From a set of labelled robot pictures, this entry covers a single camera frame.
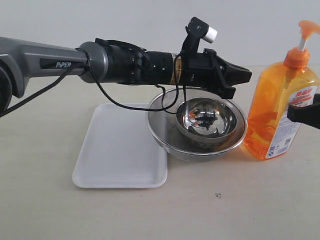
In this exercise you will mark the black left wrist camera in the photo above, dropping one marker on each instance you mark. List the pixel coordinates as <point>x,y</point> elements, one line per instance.
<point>197,30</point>

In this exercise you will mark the large steel mesh colander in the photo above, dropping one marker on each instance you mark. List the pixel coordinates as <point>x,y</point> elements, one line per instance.
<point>161,122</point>

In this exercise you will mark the small shiny steel bowl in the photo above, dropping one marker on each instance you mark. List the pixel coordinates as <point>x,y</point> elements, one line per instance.
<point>206,121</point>

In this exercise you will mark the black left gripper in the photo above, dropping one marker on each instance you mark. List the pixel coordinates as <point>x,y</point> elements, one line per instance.
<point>208,71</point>

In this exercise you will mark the white rectangular plastic tray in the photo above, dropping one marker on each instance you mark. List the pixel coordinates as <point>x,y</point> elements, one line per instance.
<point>119,152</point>

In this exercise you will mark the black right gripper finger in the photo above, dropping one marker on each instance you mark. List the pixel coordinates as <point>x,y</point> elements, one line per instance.
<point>308,115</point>

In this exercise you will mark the orange pump soap bottle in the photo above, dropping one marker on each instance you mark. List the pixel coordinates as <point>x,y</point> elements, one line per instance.
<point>270,133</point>

